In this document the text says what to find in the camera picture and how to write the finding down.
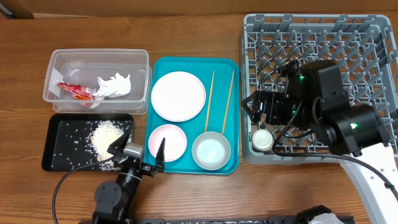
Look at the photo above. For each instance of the clear plastic bin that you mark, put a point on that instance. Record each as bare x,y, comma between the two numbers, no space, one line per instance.
85,66

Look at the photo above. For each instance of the pile of rice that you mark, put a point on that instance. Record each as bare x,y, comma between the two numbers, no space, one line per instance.
81,142

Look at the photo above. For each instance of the white tissue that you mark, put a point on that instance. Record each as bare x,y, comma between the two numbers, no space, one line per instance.
116,86

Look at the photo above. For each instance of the grey bowl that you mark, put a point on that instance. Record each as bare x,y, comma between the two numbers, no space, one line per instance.
211,150

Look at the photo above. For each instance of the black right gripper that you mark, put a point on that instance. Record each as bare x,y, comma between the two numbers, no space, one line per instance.
272,98

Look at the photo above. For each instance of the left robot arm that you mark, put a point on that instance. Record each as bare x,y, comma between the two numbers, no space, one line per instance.
114,199

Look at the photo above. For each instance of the white round plate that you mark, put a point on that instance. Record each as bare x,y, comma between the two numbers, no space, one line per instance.
178,96

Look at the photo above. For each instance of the grey dishwasher rack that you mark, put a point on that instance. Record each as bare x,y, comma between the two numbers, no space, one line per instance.
363,47

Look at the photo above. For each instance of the black tray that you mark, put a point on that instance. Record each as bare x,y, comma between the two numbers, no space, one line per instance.
53,127

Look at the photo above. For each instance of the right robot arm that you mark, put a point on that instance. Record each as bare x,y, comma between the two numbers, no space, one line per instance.
315,102

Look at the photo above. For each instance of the red snack wrapper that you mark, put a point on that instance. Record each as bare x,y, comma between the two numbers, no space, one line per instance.
79,92

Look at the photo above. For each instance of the teal plastic tray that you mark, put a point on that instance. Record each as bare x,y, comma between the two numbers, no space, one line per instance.
203,69

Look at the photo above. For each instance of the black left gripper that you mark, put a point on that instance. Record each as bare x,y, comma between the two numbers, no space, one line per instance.
160,162

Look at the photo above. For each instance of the pink bowl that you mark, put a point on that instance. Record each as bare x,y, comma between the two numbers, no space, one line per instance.
175,141

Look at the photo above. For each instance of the right wooden chopstick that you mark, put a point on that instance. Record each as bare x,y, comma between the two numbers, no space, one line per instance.
227,104

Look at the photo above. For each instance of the white paper cup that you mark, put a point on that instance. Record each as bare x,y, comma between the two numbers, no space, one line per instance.
262,141

